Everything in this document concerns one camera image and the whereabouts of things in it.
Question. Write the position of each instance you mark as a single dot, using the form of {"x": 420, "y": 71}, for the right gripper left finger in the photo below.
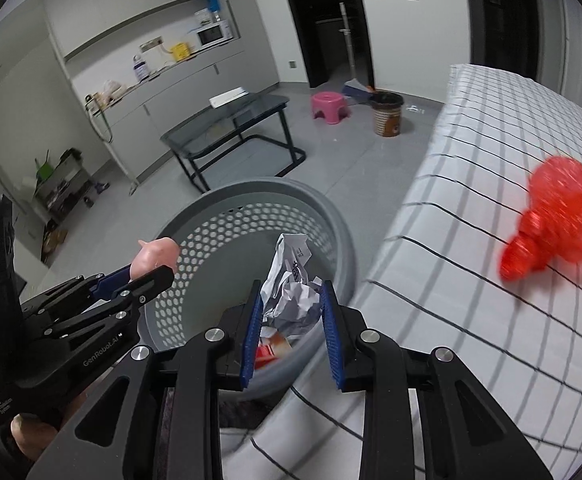
{"x": 156, "y": 415}

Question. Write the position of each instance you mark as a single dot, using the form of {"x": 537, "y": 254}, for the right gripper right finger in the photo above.
{"x": 466, "y": 434}

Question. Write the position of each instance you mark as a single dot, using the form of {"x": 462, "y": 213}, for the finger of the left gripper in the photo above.
{"x": 103, "y": 286}
{"x": 137, "y": 293}

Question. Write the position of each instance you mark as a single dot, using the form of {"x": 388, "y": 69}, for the pink pig toy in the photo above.
{"x": 153, "y": 254}

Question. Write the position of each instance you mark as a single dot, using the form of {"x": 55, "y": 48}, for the white paper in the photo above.
{"x": 291, "y": 293}

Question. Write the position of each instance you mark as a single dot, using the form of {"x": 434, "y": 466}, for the red plastic bag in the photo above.
{"x": 551, "y": 226}

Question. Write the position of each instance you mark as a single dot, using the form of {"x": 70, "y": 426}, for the person's left hand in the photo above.
{"x": 32, "y": 436}

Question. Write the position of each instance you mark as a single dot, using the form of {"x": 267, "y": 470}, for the checkered white tablecloth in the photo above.
{"x": 435, "y": 281}

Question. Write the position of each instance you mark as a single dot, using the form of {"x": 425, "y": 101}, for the grey perforated laundry basket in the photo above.
{"x": 227, "y": 240}

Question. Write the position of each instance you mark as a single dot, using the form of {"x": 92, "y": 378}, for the red cardboard box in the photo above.
{"x": 272, "y": 346}

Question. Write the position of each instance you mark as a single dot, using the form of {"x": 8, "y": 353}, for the glass black coffee table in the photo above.
{"x": 202, "y": 140}

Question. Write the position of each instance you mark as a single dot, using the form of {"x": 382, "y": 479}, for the white book on table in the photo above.
{"x": 226, "y": 97}

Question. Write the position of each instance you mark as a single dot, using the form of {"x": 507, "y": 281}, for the yellow box on counter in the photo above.
{"x": 180, "y": 51}

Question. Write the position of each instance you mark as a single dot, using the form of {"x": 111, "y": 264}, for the white microwave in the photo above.
{"x": 212, "y": 34}

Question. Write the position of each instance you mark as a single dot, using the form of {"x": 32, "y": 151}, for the pink plastic stool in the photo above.
{"x": 330, "y": 106}

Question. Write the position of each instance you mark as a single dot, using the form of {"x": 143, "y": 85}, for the brown waste bin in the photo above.
{"x": 387, "y": 113}

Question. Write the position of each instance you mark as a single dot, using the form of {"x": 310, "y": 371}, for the grey wall cabinet counter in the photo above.
{"x": 132, "y": 127}

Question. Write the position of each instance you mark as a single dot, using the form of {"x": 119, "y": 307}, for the broom with metal handle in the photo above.
{"x": 352, "y": 87}

